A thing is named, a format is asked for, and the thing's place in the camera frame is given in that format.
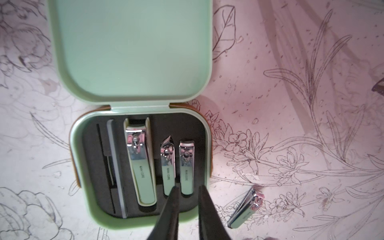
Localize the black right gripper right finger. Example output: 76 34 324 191
198 185 231 240

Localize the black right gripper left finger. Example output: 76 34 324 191
147 186 180 240

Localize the green nail tool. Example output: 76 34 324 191
160 136 176 196
124 118 157 207
227 186 265 229

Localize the green nail tool mid-right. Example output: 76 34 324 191
179 141 195 195

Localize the green case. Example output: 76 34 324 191
48 1 213 230

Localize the grey nail file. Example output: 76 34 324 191
107 119 128 219

